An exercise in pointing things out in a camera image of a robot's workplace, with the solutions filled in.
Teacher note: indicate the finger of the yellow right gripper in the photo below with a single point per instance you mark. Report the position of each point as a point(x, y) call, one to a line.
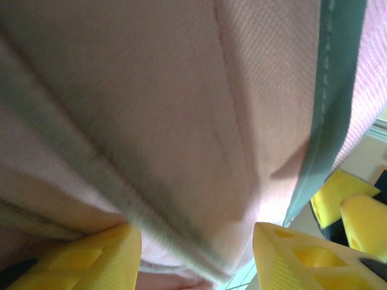
point(369, 226)
point(335, 193)

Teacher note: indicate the pink school backpack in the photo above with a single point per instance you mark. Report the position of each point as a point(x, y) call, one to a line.
point(151, 121)

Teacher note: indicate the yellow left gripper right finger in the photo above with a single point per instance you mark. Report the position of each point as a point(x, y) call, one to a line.
point(302, 266)

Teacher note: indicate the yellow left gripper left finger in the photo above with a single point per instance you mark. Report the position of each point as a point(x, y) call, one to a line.
point(90, 262)

